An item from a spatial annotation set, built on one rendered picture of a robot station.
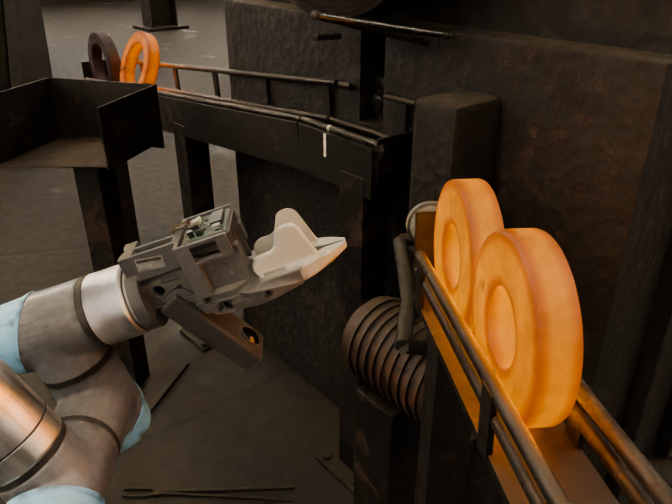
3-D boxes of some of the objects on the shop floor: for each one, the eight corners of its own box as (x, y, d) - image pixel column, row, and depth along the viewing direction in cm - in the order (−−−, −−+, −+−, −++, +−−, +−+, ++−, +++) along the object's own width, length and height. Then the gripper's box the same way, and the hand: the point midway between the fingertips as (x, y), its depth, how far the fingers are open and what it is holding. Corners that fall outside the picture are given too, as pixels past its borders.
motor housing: (386, 523, 118) (400, 278, 94) (478, 610, 103) (523, 344, 79) (333, 563, 111) (333, 307, 86) (424, 662, 96) (454, 387, 71)
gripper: (106, 276, 56) (328, 203, 55) (128, 234, 65) (322, 168, 63) (148, 349, 60) (357, 282, 59) (164, 300, 68) (348, 240, 67)
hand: (336, 252), depth 62 cm, fingers closed
